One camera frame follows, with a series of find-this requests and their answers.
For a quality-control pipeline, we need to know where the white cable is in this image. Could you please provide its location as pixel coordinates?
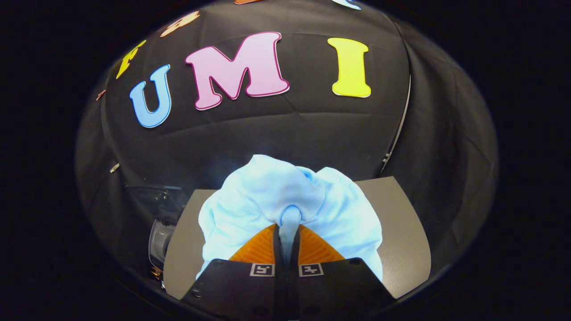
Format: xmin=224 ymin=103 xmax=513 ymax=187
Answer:
xmin=381 ymin=75 xmax=412 ymax=175

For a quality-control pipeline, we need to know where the light blue polo shirt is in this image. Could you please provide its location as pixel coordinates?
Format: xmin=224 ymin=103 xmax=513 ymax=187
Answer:
xmin=196 ymin=154 xmax=384 ymax=282

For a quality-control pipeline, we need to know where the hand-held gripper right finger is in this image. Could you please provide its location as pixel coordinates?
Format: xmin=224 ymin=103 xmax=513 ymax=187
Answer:
xmin=287 ymin=224 xmax=398 ymax=321

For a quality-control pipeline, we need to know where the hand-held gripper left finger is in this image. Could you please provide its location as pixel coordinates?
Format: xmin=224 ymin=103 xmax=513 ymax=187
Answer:
xmin=180 ymin=223 xmax=287 ymax=321

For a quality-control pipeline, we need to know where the black backdrop cloth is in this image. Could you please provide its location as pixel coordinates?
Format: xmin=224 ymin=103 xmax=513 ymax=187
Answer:
xmin=75 ymin=0 xmax=499 ymax=286

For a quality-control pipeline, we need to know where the grey cabinet with icons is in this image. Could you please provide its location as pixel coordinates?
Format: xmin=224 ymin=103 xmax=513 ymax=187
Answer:
xmin=163 ymin=176 xmax=432 ymax=300

